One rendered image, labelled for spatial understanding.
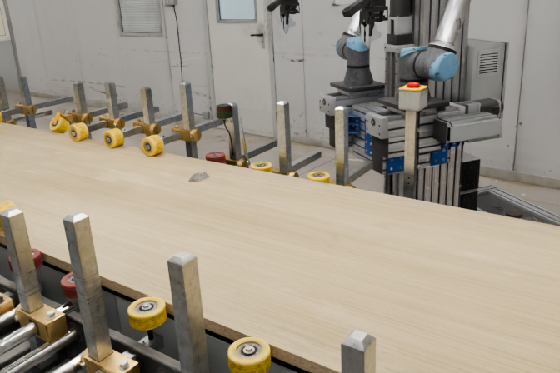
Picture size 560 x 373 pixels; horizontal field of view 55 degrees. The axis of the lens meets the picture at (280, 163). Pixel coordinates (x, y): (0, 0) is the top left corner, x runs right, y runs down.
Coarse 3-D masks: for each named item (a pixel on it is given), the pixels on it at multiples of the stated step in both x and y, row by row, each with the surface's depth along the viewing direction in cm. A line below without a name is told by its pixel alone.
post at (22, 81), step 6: (18, 78) 299; (24, 78) 300; (24, 84) 300; (24, 90) 301; (24, 96) 301; (30, 96) 304; (24, 102) 303; (30, 102) 304; (30, 120) 306; (30, 126) 307; (36, 126) 309
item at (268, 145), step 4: (272, 140) 253; (276, 140) 252; (260, 144) 247; (264, 144) 247; (268, 144) 248; (272, 144) 250; (276, 144) 253; (252, 148) 241; (256, 148) 241; (260, 148) 243; (264, 148) 245; (268, 148) 248; (248, 152) 236; (252, 152) 239; (256, 152) 241; (260, 152) 243; (244, 156) 234; (248, 156) 236; (252, 156) 239
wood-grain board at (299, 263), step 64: (0, 128) 285; (0, 192) 191; (64, 192) 188; (128, 192) 185; (192, 192) 182; (256, 192) 179; (320, 192) 176; (64, 256) 142; (128, 256) 140; (256, 256) 137; (320, 256) 135; (384, 256) 134; (448, 256) 132; (512, 256) 131; (256, 320) 111; (320, 320) 110; (384, 320) 109; (448, 320) 108; (512, 320) 107
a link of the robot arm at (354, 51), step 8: (352, 40) 272; (360, 40) 272; (344, 48) 280; (352, 48) 272; (360, 48) 271; (368, 48) 273; (344, 56) 282; (352, 56) 273; (360, 56) 272; (368, 56) 274; (352, 64) 274; (360, 64) 273; (368, 64) 276
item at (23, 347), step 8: (8, 328) 140; (16, 328) 140; (0, 336) 137; (24, 344) 133; (8, 352) 131; (16, 352) 130; (24, 352) 132; (0, 360) 128; (8, 360) 128; (16, 360) 130; (0, 368) 127
